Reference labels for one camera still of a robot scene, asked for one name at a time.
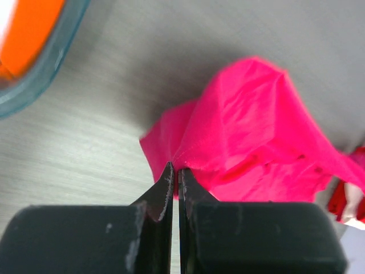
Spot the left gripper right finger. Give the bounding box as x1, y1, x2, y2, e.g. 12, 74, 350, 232
178, 169, 348, 273

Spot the orange t shirt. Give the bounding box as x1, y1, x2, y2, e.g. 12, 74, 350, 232
1, 1, 66, 82

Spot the teal plastic basket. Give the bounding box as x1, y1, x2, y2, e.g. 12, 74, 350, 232
1, 1, 90, 119

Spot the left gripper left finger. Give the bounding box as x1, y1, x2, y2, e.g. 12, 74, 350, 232
1, 164, 174, 273

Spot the pink t shirt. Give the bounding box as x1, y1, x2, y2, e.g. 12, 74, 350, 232
140, 57, 364, 202

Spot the red folded t shirt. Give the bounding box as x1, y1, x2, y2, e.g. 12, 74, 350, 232
327, 146, 365, 223

